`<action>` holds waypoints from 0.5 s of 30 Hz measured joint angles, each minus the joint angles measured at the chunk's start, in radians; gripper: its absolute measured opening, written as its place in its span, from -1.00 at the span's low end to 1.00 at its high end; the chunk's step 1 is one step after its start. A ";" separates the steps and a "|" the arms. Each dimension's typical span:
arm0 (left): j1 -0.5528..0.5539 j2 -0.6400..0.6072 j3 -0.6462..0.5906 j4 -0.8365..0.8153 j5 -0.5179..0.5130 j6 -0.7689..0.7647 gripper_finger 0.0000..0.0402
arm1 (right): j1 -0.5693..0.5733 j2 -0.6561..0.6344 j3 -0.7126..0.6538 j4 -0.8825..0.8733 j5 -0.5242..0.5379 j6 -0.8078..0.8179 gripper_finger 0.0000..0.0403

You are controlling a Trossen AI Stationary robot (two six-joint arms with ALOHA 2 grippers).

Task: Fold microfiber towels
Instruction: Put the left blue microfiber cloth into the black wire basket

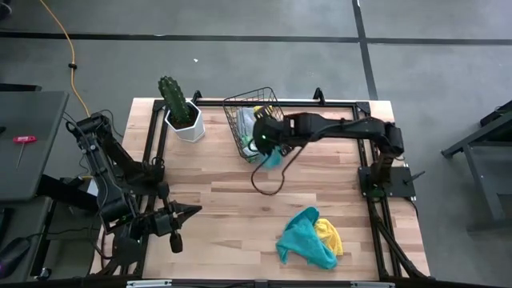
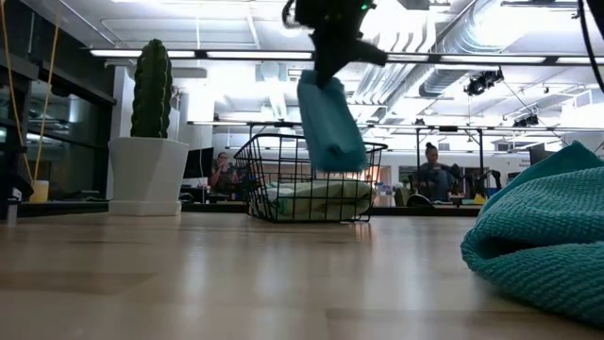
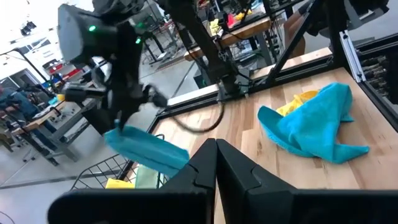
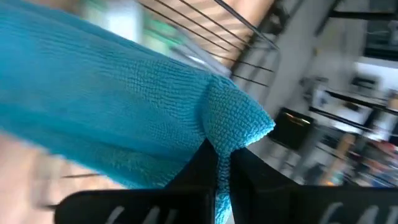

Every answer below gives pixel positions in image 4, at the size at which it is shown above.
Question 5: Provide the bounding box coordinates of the teal microfiber towel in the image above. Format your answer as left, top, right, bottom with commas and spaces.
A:
0, 0, 276, 224

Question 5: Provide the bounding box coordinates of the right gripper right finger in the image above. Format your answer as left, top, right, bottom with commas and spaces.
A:
229, 147, 398, 224

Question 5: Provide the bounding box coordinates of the black wire basket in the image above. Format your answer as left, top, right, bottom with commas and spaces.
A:
136, 0, 280, 88

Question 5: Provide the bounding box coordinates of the green microfiber towel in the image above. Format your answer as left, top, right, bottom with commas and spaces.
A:
144, 18, 184, 50

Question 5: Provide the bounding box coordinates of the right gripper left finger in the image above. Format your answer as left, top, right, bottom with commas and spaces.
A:
54, 139, 218, 224

